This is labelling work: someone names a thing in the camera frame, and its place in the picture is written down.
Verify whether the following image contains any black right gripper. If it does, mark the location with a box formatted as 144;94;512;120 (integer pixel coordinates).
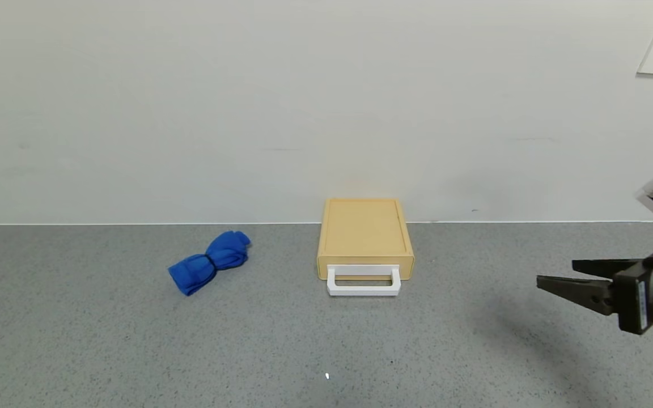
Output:
536;246;653;335

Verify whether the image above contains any blue rolled cloth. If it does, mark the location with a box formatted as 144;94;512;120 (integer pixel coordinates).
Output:
168;230;252;297

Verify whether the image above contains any yellow drawer cabinet housing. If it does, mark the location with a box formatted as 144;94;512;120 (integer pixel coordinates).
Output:
317;198;415;268

